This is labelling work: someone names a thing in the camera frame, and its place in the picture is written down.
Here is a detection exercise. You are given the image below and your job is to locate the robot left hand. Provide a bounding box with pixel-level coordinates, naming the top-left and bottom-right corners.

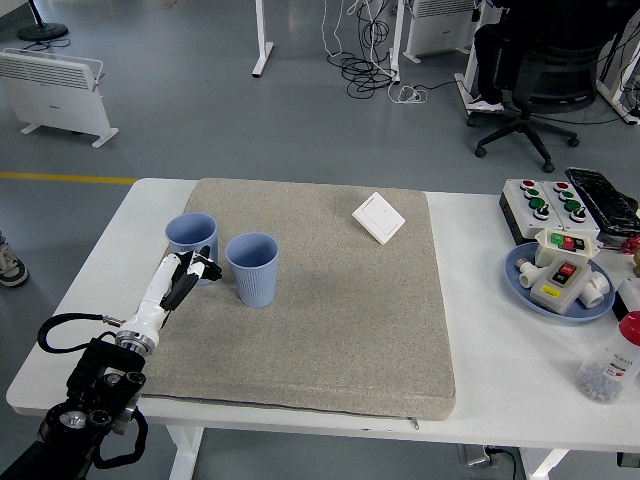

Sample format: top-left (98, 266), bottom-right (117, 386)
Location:
top-left (117, 249), bottom-right (224, 347)

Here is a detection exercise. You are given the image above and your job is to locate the blue ribbed plastic cup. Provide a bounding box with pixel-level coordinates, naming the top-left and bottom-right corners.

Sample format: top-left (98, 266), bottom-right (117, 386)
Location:
top-left (224, 232), bottom-right (280, 309)
top-left (164, 212), bottom-right (220, 287)

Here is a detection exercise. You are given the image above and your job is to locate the white push-button control box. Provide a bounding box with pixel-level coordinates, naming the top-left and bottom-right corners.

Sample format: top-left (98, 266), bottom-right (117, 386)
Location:
top-left (498, 178), bottom-right (569, 247)
top-left (537, 179), bottom-right (600, 240)

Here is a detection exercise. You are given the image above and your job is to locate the person's shoe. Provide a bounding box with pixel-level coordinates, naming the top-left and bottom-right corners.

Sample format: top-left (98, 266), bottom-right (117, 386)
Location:
top-left (0, 229), bottom-right (30, 287)

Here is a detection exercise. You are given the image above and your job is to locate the grey-brown cushion mat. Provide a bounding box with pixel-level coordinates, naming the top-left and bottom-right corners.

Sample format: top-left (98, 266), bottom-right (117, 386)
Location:
top-left (139, 177), bottom-right (457, 431)

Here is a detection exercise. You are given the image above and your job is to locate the large white panel heater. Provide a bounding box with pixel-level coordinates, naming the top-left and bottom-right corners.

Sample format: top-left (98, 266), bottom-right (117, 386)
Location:
top-left (0, 47), bottom-right (120, 148)

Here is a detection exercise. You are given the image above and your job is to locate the white desk leg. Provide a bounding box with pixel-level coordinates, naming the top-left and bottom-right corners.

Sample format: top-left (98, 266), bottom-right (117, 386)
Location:
top-left (249, 0), bottom-right (275, 79)
top-left (387, 0), bottom-right (409, 84)

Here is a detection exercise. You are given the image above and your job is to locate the black fan stand base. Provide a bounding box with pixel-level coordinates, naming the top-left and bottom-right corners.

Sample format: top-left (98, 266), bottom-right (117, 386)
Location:
top-left (17, 0), bottom-right (70, 42)

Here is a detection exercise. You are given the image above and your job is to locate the white table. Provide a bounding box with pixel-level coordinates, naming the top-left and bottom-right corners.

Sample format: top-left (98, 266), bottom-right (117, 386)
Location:
top-left (5, 177), bottom-right (640, 480)

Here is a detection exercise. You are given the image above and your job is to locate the grey desk control box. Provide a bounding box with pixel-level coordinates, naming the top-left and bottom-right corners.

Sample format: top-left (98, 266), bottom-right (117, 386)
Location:
top-left (457, 443), bottom-right (494, 469)

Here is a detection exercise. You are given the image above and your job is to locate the blue plate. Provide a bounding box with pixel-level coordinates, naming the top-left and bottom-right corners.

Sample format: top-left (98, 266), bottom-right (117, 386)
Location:
top-left (503, 242), bottom-right (616, 327)

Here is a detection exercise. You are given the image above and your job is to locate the white pipe fitting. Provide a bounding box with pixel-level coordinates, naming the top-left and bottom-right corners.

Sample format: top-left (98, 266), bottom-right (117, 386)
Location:
top-left (516, 257), bottom-right (541, 290)
top-left (579, 269), bottom-right (612, 309)

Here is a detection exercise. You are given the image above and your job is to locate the white desk foot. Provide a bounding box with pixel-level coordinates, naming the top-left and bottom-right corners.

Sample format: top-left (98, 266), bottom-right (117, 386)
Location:
top-left (453, 19), bottom-right (506, 127)

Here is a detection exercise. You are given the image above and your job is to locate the black flat handheld device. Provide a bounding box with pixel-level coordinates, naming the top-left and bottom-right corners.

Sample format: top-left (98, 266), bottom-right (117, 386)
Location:
top-left (564, 166), bottom-right (640, 234)

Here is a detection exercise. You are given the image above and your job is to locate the clear bottle with red cap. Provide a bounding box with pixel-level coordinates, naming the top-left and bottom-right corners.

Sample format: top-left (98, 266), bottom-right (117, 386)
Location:
top-left (574, 309), bottom-right (640, 405)

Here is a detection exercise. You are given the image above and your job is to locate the black office chair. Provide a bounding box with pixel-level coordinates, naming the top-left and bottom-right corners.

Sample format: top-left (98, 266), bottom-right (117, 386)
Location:
top-left (474, 29), bottom-right (614, 174)

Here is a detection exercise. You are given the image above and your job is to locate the person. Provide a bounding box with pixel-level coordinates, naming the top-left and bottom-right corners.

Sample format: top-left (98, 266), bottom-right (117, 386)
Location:
top-left (467, 0), bottom-right (640, 114)

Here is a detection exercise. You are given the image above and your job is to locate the white wall switch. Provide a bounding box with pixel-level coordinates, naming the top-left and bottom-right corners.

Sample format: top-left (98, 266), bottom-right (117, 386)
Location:
top-left (351, 191), bottom-right (407, 246)

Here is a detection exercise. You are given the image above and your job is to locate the black floor cable bundle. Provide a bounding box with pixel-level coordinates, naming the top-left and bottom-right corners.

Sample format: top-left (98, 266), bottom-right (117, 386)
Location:
top-left (327, 0), bottom-right (401, 99)

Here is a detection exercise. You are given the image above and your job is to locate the white green-red switch box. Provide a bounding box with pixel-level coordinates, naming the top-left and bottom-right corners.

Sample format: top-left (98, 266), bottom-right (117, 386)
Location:
top-left (532, 228), bottom-right (601, 269)

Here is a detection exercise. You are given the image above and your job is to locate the grey red-button switch box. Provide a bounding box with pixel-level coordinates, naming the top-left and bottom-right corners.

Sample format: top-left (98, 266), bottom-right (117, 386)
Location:
top-left (528, 258), bottom-right (594, 316)

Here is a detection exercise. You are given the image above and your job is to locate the white desk frame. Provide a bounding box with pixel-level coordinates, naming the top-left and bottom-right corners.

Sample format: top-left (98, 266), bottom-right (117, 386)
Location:
top-left (596, 29), bottom-right (640, 125)

